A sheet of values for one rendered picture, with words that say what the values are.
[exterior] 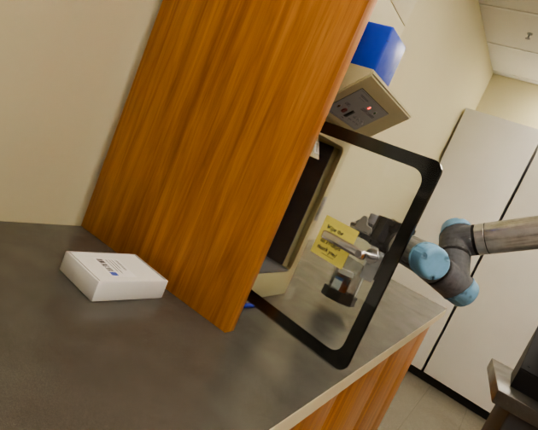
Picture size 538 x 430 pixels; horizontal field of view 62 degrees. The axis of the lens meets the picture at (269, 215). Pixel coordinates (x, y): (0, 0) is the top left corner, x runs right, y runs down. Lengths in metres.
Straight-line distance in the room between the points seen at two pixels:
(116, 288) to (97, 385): 0.24
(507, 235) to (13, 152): 1.08
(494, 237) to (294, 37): 0.63
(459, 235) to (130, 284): 0.76
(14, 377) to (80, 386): 0.08
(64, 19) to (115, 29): 0.12
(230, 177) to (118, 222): 0.33
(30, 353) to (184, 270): 0.38
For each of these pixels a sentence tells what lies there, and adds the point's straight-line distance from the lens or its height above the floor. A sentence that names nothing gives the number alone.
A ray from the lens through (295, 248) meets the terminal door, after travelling 0.88.
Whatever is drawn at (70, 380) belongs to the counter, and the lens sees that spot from 0.65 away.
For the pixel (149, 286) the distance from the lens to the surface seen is 0.90.
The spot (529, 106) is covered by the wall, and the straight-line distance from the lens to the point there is 4.54.
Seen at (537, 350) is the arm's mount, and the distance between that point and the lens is 1.58.
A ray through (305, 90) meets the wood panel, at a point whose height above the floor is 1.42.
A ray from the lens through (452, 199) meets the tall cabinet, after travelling 3.97.
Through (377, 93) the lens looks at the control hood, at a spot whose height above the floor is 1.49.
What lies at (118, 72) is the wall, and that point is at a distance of 1.15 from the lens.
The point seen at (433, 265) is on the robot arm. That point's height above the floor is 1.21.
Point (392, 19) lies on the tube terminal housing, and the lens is 1.20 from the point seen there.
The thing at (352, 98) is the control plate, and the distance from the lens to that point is 0.96.
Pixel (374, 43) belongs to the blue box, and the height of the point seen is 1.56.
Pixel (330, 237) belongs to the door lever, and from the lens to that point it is 0.78.
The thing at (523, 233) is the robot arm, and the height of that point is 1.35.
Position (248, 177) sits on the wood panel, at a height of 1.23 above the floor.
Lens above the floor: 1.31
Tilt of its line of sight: 9 degrees down
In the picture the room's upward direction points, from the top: 23 degrees clockwise
